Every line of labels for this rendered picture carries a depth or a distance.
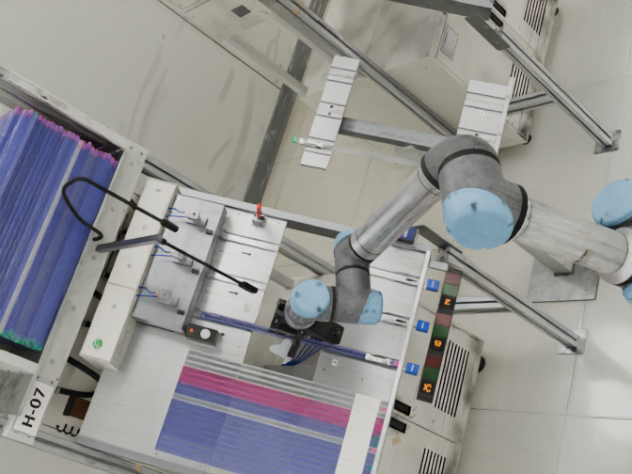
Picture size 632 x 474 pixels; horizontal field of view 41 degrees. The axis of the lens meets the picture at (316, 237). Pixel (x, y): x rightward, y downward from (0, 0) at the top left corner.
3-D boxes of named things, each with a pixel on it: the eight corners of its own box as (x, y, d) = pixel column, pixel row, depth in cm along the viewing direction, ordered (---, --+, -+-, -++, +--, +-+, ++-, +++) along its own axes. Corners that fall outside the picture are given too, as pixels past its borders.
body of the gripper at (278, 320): (276, 303, 200) (283, 290, 189) (310, 314, 201) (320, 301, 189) (266, 333, 197) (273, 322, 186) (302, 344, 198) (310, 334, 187)
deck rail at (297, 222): (431, 254, 222) (433, 245, 217) (429, 261, 222) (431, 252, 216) (176, 195, 234) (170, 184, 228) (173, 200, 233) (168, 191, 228)
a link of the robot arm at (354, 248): (456, 98, 159) (319, 239, 192) (464, 139, 153) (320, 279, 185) (504, 120, 164) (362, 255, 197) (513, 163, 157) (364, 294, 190)
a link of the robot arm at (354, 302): (382, 269, 183) (331, 264, 181) (386, 313, 176) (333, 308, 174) (373, 290, 189) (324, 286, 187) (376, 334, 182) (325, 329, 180)
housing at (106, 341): (188, 206, 234) (177, 182, 221) (125, 376, 216) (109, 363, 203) (160, 199, 235) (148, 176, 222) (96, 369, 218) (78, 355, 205)
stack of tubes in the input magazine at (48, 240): (119, 158, 212) (23, 102, 197) (40, 353, 194) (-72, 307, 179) (96, 166, 221) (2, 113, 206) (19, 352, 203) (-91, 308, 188)
